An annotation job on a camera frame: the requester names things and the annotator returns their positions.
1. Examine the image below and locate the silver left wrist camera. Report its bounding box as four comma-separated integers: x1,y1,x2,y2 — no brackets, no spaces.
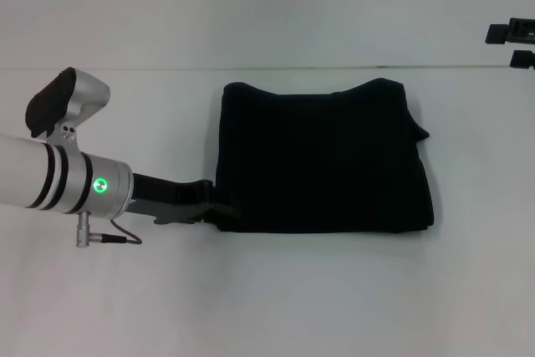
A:
24,66,112,151

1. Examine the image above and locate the thin grey left gripper cable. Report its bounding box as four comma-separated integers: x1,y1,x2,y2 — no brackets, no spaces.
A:
74,212,144,248

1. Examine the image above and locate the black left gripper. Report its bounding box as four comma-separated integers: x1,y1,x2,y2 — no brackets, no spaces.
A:
125,171,244,227

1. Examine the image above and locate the black t-shirt with white print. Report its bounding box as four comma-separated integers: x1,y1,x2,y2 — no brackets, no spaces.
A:
215,77,436,235

